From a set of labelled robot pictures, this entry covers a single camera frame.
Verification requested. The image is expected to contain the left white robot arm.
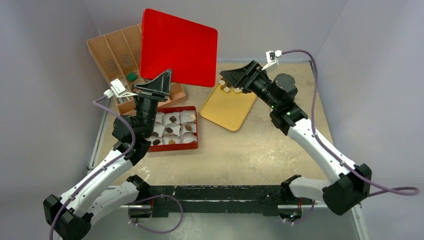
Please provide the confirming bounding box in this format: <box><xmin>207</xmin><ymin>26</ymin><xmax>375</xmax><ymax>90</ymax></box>
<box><xmin>43</xmin><ymin>68</ymin><xmax>172</xmax><ymax>240</ymax></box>

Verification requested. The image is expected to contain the yellow tray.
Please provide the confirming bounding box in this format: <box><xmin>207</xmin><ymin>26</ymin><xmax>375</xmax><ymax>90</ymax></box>
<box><xmin>199</xmin><ymin>78</ymin><xmax>257</xmax><ymax>132</ymax></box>

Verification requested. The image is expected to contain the red chocolate box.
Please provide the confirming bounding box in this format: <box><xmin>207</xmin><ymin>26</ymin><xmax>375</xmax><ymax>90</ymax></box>
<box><xmin>147</xmin><ymin>106</ymin><xmax>199</xmax><ymax>153</ymax></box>

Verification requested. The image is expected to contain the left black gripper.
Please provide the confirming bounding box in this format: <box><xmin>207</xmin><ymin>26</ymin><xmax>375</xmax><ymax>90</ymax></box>
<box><xmin>130</xmin><ymin>69</ymin><xmax>171</xmax><ymax>137</ymax></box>

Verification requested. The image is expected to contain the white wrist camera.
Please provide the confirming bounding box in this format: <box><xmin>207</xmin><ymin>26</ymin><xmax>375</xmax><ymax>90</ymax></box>
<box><xmin>261</xmin><ymin>50</ymin><xmax>283</xmax><ymax>71</ymax></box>
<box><xmin>103</xmin><ymin>78</ymin><xmax>138</xmax><ymax>99</ymax></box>

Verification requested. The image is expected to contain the peach desk organizer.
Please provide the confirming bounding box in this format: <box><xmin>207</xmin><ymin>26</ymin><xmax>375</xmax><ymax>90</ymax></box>
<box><xmin>86</xmin><ymin>24</ymin><xmax>188</xmax><ymax>114</ymax></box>

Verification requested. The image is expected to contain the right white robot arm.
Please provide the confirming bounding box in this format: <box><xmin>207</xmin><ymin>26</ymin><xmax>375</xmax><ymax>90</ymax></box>
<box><xmin>219</xmin><ymin>60</ymin><xmax>372</xmax><ymax>216</ymax></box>

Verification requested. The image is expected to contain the dark square chocolate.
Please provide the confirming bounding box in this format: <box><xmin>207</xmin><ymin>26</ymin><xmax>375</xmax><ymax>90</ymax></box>
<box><xmin>169</xmin><ymin>116</ymin><xmax>177</xmax><ymax>123</ymax></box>

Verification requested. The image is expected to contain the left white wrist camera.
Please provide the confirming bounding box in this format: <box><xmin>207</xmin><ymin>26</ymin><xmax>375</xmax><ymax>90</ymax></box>
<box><xmin>103</xmin><ymin>78</ymin><xmax>138</xmax><ymax>99</ymax></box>

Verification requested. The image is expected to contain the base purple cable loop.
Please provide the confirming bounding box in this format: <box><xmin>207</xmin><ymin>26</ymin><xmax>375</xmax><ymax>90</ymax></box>
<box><xmin>127</xmin><ymin>193</ymin><xmax>184</xmax><ymax>234</ymax></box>

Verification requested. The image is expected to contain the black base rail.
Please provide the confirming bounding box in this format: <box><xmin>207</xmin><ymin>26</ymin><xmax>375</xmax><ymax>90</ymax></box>
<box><xmin>130</xmin><ymin>185</ymin><xmax>313</xmax><ymax>218</ymax></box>

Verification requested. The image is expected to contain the red box lid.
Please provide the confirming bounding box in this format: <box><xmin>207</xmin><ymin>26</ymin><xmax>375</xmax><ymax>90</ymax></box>
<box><xmin>139</xmin><ymin>8</ymin><xmax>218</xmax><ymax>88</ymax></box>

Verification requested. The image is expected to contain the dark chocolate piece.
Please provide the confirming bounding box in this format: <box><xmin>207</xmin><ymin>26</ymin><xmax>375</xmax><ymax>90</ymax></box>
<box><xmin>152</xmin><ymin>139</ymin><xmax>161</xmax><ymax>146</ymax></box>

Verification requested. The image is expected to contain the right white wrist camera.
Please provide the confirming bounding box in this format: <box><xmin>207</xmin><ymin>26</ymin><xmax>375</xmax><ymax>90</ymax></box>
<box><xmin>261</xmin><ymin>50</ymin><xmax>283</xmax><ymax>71</ymax></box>

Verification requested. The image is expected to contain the green eraser block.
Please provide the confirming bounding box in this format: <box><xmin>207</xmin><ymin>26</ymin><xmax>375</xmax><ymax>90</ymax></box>
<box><xmin>126</xmin><ymin>72</ymin><xmax>138</xmax><ymax>83</ymax></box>

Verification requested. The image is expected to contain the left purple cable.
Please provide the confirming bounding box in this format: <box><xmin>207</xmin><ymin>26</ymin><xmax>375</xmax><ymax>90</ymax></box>
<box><xmin>48</xmin><ymin>95</ymin><xmax>137</xmax><ymax>240</ymax></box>

